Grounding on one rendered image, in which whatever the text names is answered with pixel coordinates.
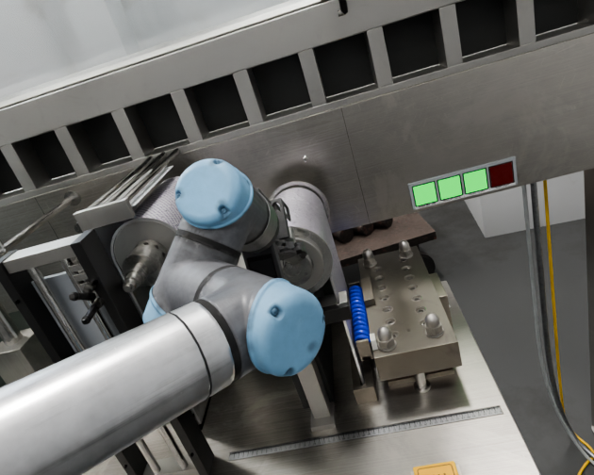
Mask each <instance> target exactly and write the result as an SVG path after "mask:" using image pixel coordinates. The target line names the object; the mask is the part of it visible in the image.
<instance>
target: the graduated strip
mask: <svg viewBox="0 0 594 475"><path fill-rule="evenodd" d="M498 415H503V410H502V408H501V406H500V405H495V406H489V407H485V408H479V409H473V410H469V411H463V412H457V413H451V414H447V415H441V416H435V417H430V418H420V419H415V420H409V421H404V422H399V423H393V424H388V425H382V426H377V427H371V428H366V429H361V430H355V431H350V432H345V433H339V434H330V435H324V436H318V437H312V438H308V439H302V440H296V441H291V442H286V443H280V444H275V445H270V446H264V447H259V448H253V449H248V450H238V451H232V452H229V457H228V462H230V461H236V460H241V459H246V458H252V457H257V456H263V455H269V454H274V453H279V452H285V451H291V450H300V449H306V448H312V447H318V446H323V445H328V444H334V443H339V442H345V441H351V440H356V439H361V438H367V437H373V436H378V435H384V434H394V433H399V432H405V431H411V430H416V429H421V428H427V427H433V426H438V425H443V424H449V423H455V422H460V421H466V420H471V419H477V418H487V417H493V416H498Z"/></svg>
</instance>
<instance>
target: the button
mask: <svg viewBox="0 0 594 475"><path fill-rule="evenodd" d="M413 471H414V475H458V472H457V468H456V465H455V462H454V461H450V462H444V463H438V464H432V465H426V466H420V467H413Z"/></svg>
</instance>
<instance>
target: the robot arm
mask: <svg viewBox="0 0 594 475"><path fill-rule="evenodd" d="M175 203H176V206H177V209H178V211H179V212H180V214H181V215H182V219H181V222H180V223H179V225H178V228H177V229H178V230H177V232H176V234H175V237H174V239H173V243H172V245H171V248H170V250H169V252H168V254H167V256H166V259H165V261H164V263H163V266H162V268H161V271H160V273H159V275H158V278H157V280H156V283H155V284H154V285H153V286H152V288H151V290H150V298H149V301H148V303H147V305H146V308H145V311H144V313H143V317H142V320H143V324H142V325H140V326H138V327H135V328H133V329H131V330H129V331H127V332H124V333H122V334H120V335H118V336H115V337H113V338H111V339H109V340H106V341H104V342H102V343H100V344H97V345H95V346H93V347H91V348H88V349H86V350H85V351H83V352H79V353H77V354H75V355H73V356H70V357H68V358H66V359H64V360H62V361H59V362H57V363H55V364H54V365H51V366H49V367H47V368H45V369H41V370H39V371H37V372H35V373H32V374H30V375H28V376H26V377H24V378H22V379H20V380H18V381H15V382H13V383H11V384H9V385H5V386H3V387H1V388H0V475H82V474H84V473H86V472H87V471H89V470H91V469H92V468H94V467H96V466H98V465H100V464H101V463H103V462H104V461H106V460H107V459H108V458H110V457H112V456H113V455H115V454H117V453H118V452H120V451H122V450H124V449H125V448H127V447H129V446H130V445H132V444H134V443H135V442H137V441H139V440H140V439H142V438H144V437H145V436H147V435H148V434H150V433H151V432H153V431H155V430H156V429H158V428H160V427H161V426H163V425H165V424H166V423H168V422H170V421H171V420H173V419H175V418H177V417H178V416H180V415H182V414H183V413H185V412H187V411H188V410H190V409H191V408H192V407H194V406H196V405H197V404H199V403H200V402H202V401H204V400H206V399H208V398H209V397H211V396H213V395H214V394H216V393H218V392H219V391H221V390H223V389H224V388H226V387H227V386H229V385H231V384H232V383H234V382H235V381H236V380H238V379H240V378H242V377H243V376H245V375H246V374H248V373H250V372H251V371H253V370H254V369H258V370H259V371H261V372H263V373H266V374H271V375H274V376H277V377H285V376H292V375H295V374H297V373H299V372H301V371H302V370H303V369H305V368H306V367H307V366H308V365H309V364H310V363H311V362H312V361H313V359H314V358H315V357H316V355H317V353H318V351H319V349H320V347H321V345H322V341H323V336H324V329H325V322H324V314H323V310H322V306H321V304H320V303H319V301H318V300H317V298H316V297H315V296H314V295H313V294H311V293H310V292H309V291H307V290H305V289H302V288H300V287H297V286H294V285H292V284H291V283H290V282H289V281H287V280H285V276H284V272H283V270H282V269H284V268H285V262H286V261H289V263H290V264H291V266H296V265H297V264H299V263H300V262H301V261H302V260H303V259H305V257H306V255H307V253H306V248H305V244H304V243H303V242H296V240H295V236H294V233H293V230H292V228H291V227H290V228H289V225H288V220H289V221H291V218H290V214H289V207H288V206H287V205H286V204H285V203H284V201H283V200H282V199H281V198H278V199H275V200H271V201H270V200H269V199H268V198H267V197H266V196H265V195H264V193H263V192H262V191H261V190H260V189H259V188H255V187H254V186H253V185H252V183H251V181H250V180H249V178H248V177H247V176H246V175H245V174H244V173H242V172H240V171H239V170H238V169H237V168H235V167H233V166H232V165H231V164H229V163H228V162H226V161H223V160H222V159H215V158H209V159H203V160H200V161H198V162H195V163H194V164H192V165H190V166H189V167H188V168H187V169H185V171H184V172H183V173H182V174H181V176H180V177H179V179H178V181H177V184H176V187H175ZM276 203H277V204H276ZM278 204H279V205H280V206H279V205H278ZM285 208H286V210H287V213H286V211H285ZM287 219H288V220H287ZM241 254H242V256H243V259H244V263H245V266H246V269H245V268H242V267H239V266H237V264H238V262H239V258H240V256H241Z"/></svg>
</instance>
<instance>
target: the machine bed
mask: <svg viewBox="0 0 594 475"><path fill-rule="evenodd" d="M441 284H442V285H443V287H444V289H445V291H446V293H447V296H448V301H449V304H450V305H451V308H450V311H451V317H452V322H453V327H454V334H455V336H456V338H457V341H458V345H459V350H460V355H461V360H462V366H459V367H454V374H450V375H445V376H439V377H435V378H430V379H426V380H428V381H429V382H430V385H431V388H430V390H429V391H427V392H425V393H419V392H417V391H416V390H415V388H414V383H415V382H416V381H415V382H410V383H404V384H399V385H390V386H388V380H385V381H380V378H379V374H378V371H377V367H376V365H375V361H374V357H373V359H372V360H371V361H372V368H373V374H374V380H375V386H376V392H377V399H378V401H372V402H366V403H361V404H357V402H356V399H355V394H354V391H353V381H352V371H351V361H350V351H349V340H348V336H347V333H346V330H345V326H344V323H343V321H339V322H334V323H331V329H332V351H333V373H334V395H335V403H334V405H335V416H336V428H332V429H327V430H321V431H317V432H312V431H311V409H310V408H306V409H304V407H303V406H302V403H301V401H300V398H299V396H298V393H297V390H296V388H295V385H294V383H293V381H292V379H291V376H285V377H277V376H274V375H271V374H266V373H263V372H261V371H259V370H258V369H254V370H253V371H251V372H250V373H248V374H246V375H245V376H243V377H242V378H240V379H238V380H236V381H235V382H234V383H232V384H231V385H229V386H227V387H226V388H224V389H223V390H221V391H219V392H218V393H216V394H214V395H213V396H211V397H209V399H208V402H207V406H206V411H205V414H204V418H203V421H202V424H199V422H198V420H197V418H196V416H194V418H195V420H196V421H197V423H198V425H199V427H200V429H201V431H202V433H203V435H204V437H205V438H206V441H207V443H208V445H209V446H210V448H211V450H212V452H213V453H214V460H213V464H212V468H211V471H210V475H411V473H410V472H413V467H420V466H426V465H432V464H438V463H444V462H450V461H454V462H455V464H456V465H459V467H460V471H461V474H462V475H541V474H540V472H539V470H538V468H537V466H536V463H535V461H534V459H533V457H532V454H531V452H530V451H529V449H528V447H527V445H526V443H525V441H524V439H523V437H522V435H521V433H520V430H519V428H518V426H517V424H516V422H515V420H514V418H513V416H512V414H511V412H510V410H509V408H508V406H507V404H506V402H505V400H504V398H503V395H502V393H501V391H500V389H499V387H498V386H497V384H496V381H495V379H494V377H493V375H492V373H491V371H490V369H489V367H488V365H487V362H486V360H485V358H484V356H483V355H482V353H481V351H480V349H479V347H478V344H477V342H476V340H475V338H474V336H473V334H472V332H471V330H470V327H469V325H468V324H467V322H466V320H465V318H464V316H463V314H462V312H461V310H460V307H459V305H458V303H457V301H456V299H455V297H454V295H453V293H452V291H451V289H450V287H449V285H448V283H447V281H442V282H441ZM495 405H500V406H501V408H502V410H503V415H498V416H493V417H487V418H477V419H471V420H466V421H460V422H455V423H449V424H443V425H438V426H433V427H427V428H421V429H416V430H411V431H405V432H399V433H394V434H384V435H378V436H373V437H367V438H361V439H356V440H351V441H345V442H339V443H334V444H328V445H323V446H318V447H312V448H306V449H300V450H291V451H285V452H279V453H274V454H269V455H263V456H257V457H252V458H246V459H241V460H236V461H230V462H228V457H229V452H232V451H238V450H248V449H253V448H259V447H264V446H270V445H275V444H280V443H286V442H291V441H296V440H302V439H308V438H312V437H318V436H324V435H330V434H339V433H345V432H350V431H355V430H361V429H366V428H371V427H377V426H382V425H388V424H393V423H399V422H404V421H409V420H415V419H420V418H430V417H435V416H441V415H447V414H451V413H457V412H463V411H469V410H473V409H479V408H485V407H489V406H495ZM143 440H144V442H145V443H146V445H147V447H148V448H149V450H150V451H151V453H152V454H153V455H154V457H155V459H156V460H159V459H164V458H170V457H173V454H172V453H171V451H170V449H169V447H168V446H167V444H166V442H165V441H164V439H163V437H162V435H161V434H160V432H159V430H158V429H156V430H155V431H153V432H151V433H150V434H148V435H146V436H145V437H144V438H143ZM82 475H127V473H126V472H125V470H124V468H123V467H122V465H121V464H120V462H119V461H118V459H117V458H116V456H115V455H113V456H112V457H110V458H108V459H107V460H106V461H104V462H103V463H101V464H100V465H98V466H96V467H94V468H92V469H91V470H89V471H87V472H86V473H84V474H82Z"/></svg>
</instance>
